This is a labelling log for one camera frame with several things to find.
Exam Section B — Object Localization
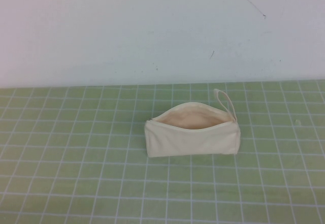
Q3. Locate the green grid cutting mat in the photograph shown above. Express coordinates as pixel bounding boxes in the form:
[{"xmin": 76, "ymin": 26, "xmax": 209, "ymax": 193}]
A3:
[{"xmin": 0, "ymin": 81, "xmax": 325, "ymax": 224}]

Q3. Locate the cream fabric pencil case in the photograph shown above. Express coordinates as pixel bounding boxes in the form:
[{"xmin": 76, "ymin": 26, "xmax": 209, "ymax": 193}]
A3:
[{"xmin": 144, "ymin": 88, "xmax": 241, "ymax": 158}]

